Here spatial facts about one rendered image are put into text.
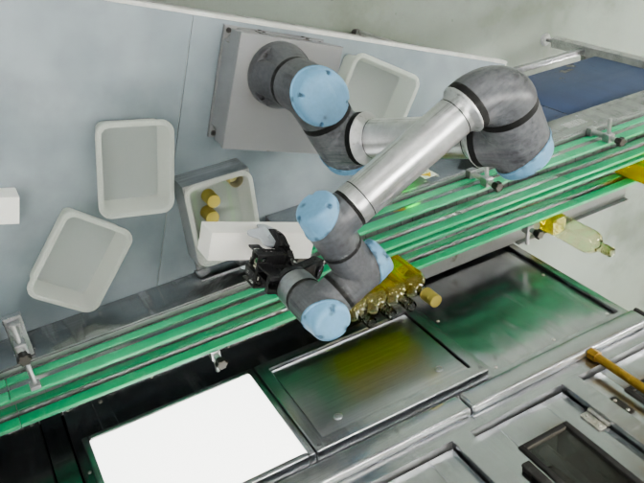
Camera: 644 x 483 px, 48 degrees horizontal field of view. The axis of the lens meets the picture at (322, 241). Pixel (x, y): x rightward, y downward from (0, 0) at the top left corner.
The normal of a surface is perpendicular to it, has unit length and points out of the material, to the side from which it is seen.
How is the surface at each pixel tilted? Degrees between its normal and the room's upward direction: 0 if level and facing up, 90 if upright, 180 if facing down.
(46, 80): 0
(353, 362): 90
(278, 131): 1
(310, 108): 7
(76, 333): 90
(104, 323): 90
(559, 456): 90
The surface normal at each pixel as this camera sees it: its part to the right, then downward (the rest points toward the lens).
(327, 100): 0.42, 0.32
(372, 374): -0.10, -0.86
